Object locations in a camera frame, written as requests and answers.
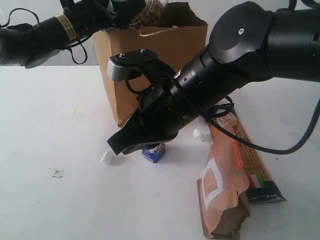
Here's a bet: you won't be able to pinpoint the brown paper bag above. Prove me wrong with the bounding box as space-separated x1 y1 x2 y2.
93 2 208 127

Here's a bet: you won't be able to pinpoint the brown kraft pouch orange label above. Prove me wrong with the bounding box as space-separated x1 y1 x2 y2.
197 126 250 240

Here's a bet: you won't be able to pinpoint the small blue white milk carton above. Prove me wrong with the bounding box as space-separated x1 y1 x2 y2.
141 143 166 164

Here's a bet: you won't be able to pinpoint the right robot arm black grey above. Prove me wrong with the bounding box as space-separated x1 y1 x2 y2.
106 0 320 155

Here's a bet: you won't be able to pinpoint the white foam peanut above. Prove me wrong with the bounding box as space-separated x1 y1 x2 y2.
100 150 114 165
193 129 205 142

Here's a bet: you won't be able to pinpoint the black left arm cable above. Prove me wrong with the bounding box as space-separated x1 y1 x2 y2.
0 0 88 65

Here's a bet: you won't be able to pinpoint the spaghetti pack black ends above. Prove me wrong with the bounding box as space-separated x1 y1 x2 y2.
207 103 286 204

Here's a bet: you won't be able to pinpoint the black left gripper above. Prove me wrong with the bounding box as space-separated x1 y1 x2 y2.
72 0 145 30

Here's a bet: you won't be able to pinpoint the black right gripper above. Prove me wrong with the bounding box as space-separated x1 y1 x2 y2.
107 62 190 155

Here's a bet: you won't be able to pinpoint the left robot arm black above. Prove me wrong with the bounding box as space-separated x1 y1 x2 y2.
0 0 147 69

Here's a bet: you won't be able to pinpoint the almond jar yellow lid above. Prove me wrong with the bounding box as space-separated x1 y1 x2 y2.
106 0 171 27

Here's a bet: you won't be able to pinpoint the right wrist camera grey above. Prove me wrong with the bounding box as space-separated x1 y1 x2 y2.
106 48 158 82

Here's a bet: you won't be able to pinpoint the chipped spot paint flake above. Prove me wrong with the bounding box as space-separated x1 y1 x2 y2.
52 169 64 179

